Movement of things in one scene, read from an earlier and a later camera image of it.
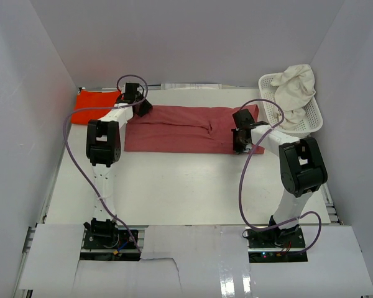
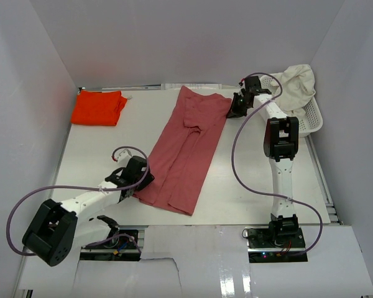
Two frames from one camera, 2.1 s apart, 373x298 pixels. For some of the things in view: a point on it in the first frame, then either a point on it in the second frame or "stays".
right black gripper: x=237 y=148 to x=234 y=112
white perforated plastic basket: x=313 y=120 stays
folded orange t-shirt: x=88 y=99 stays
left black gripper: x=146 y=107 to x=149 y=179
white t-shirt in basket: x=295 y=87 stays
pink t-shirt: x=186 y=130 to x=180 y=157
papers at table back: x=172 y=86 stays
